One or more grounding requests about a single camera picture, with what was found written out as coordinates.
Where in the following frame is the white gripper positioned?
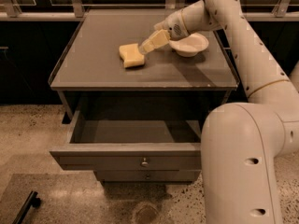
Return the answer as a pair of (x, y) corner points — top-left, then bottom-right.
(139, 10), (190, 54)

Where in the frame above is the yellow sponge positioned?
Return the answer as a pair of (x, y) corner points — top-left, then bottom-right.
(119, 43), (145, 68)

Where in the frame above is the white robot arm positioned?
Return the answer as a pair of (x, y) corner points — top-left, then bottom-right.
(139, 0), (299, 224)

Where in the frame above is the grey drawer cabinet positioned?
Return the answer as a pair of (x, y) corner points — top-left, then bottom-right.
(48, 8), (240, 184)

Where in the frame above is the metal top drawer knob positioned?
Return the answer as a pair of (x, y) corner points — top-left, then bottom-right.
(140, 158), (149, 167)

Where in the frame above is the open top drawer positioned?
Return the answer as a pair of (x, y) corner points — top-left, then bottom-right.
(50, 100), (200, 171)

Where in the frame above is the lower drawer front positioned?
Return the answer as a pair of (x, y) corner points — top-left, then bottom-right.
(94, 170), (200, 182)

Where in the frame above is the white bowl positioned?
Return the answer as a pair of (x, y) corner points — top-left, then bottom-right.
(169, 33), (209, 57)

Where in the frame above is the round floor drain cover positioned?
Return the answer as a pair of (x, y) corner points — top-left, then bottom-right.
(132, 202), (160, 224)

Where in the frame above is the black bar with wheel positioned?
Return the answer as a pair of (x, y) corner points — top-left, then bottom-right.
(12, 191), (41, 224)

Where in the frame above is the metal railing frame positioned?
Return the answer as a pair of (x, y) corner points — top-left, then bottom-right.
(0, 0), (299, 22)

